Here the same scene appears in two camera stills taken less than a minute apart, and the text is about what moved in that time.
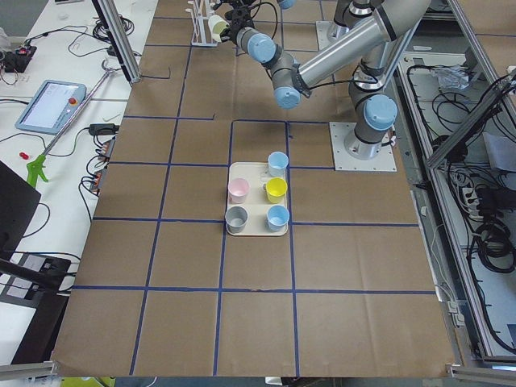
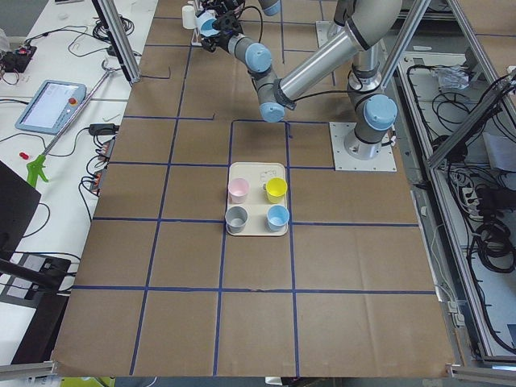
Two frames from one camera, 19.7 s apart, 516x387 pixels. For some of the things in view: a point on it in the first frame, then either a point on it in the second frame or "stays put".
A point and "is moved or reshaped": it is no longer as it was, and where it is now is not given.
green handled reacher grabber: [35, 167] stays put
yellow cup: [276, 189] stays put
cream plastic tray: [257, 202] stays put
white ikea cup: [217, 24] is moved or reshaped
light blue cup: [277, 163] → [204, 22]
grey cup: [235, 219] stays put
